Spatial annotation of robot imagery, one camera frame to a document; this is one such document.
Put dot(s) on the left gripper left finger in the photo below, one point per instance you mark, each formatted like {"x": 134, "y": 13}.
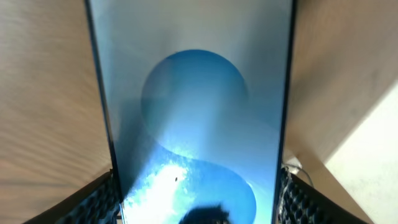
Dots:
{"x": 95, "y": 203}

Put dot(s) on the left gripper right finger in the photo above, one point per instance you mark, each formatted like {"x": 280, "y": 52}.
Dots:
{"x": 319, "y": 201}

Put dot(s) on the blue Samsung Galaxy smartphone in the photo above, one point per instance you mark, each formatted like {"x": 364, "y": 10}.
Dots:
{"x": 194, "y": 96}

